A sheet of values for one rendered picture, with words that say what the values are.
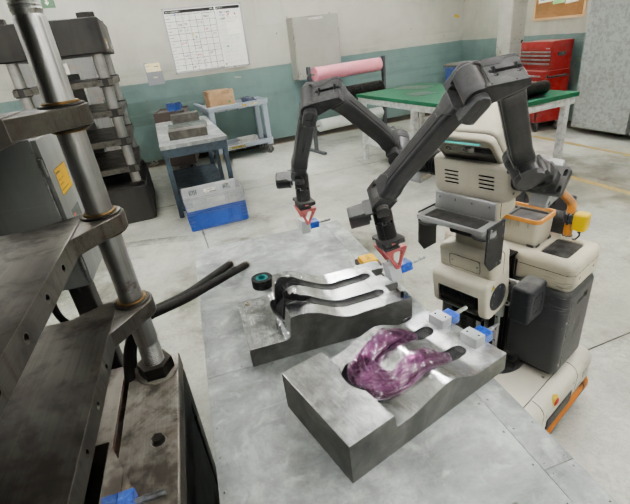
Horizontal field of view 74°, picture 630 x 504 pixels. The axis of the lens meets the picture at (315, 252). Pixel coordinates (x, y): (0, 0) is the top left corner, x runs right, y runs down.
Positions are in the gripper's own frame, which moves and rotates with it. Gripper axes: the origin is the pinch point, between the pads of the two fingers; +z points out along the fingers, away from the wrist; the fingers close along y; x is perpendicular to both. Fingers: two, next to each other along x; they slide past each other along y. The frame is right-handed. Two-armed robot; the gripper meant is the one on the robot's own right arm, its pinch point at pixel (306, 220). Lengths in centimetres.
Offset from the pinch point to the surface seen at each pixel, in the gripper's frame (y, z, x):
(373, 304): 58, 6, -1
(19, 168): 34, -45, -80
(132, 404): 54, 17, -72
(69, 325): 48, -8, -80
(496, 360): 91, 9, 16
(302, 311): 58, 2, -23
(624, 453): 86, 94, 94
